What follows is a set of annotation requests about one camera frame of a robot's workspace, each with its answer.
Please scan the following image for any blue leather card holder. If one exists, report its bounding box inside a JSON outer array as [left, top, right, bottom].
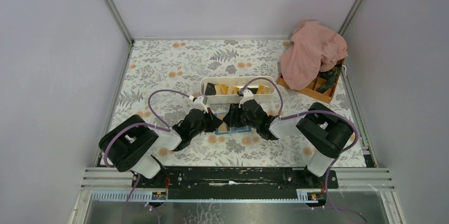
[[214, 121, 252, 136]]

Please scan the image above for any orange wooden divided tray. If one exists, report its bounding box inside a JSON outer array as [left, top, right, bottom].
[[276, 58, 345, 104]]

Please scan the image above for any white oblong plastic bin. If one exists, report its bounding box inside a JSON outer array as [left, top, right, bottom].
[[200, 76, 276, 104]]

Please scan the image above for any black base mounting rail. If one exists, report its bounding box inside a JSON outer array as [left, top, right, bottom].
[[132, 166, 339, 199]]

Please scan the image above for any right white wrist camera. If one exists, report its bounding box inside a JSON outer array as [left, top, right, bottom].
[[239, 89, 254, 106]]

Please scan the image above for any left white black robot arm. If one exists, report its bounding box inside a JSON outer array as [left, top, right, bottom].
[[98, 109, 222, 187]]

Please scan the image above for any pink crumpled cloth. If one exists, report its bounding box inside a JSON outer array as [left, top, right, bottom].
[[280, 20, 348, 90]]

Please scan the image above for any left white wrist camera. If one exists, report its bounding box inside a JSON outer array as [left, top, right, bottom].
[[189, 95, 209, 113]]

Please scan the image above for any white slotted cable duct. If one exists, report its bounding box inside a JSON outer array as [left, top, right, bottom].
[[91, 190, 319, 204]]

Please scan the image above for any tan credit card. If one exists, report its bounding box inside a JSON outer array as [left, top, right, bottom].
[[214, 84, 228, 95]]

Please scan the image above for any floral patterned table mat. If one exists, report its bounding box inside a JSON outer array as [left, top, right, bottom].
[[100, 39, 363, 168]]

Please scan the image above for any green camouflage item in tray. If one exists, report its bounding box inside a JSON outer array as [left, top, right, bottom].
[[316, 63, 343, 93]]

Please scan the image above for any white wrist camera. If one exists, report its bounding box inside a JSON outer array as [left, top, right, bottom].
[[189, 95, 209, 113], [239, 89, 254, 106]]

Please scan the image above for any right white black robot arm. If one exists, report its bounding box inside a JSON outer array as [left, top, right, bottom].
[[222, 100, 357, 188]]

